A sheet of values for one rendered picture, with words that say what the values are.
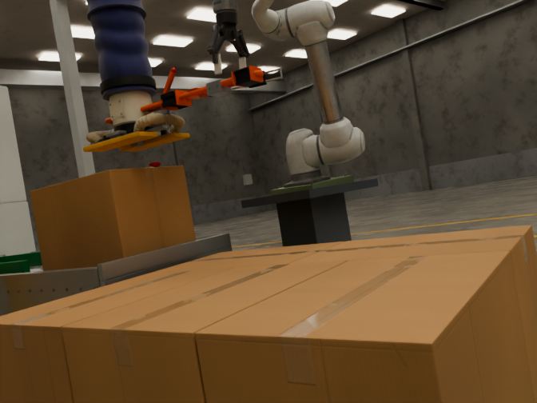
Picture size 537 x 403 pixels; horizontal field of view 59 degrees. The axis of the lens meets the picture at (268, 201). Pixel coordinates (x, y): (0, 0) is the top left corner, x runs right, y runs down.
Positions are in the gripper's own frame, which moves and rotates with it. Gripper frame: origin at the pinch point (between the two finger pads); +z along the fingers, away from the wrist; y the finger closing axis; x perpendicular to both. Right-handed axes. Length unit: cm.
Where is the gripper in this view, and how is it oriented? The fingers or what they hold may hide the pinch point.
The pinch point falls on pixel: (231, 72)
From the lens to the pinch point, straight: 177.4
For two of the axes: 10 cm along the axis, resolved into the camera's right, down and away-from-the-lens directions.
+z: 0.8, 9.9, 1.2
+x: 8.0, 0.1, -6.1
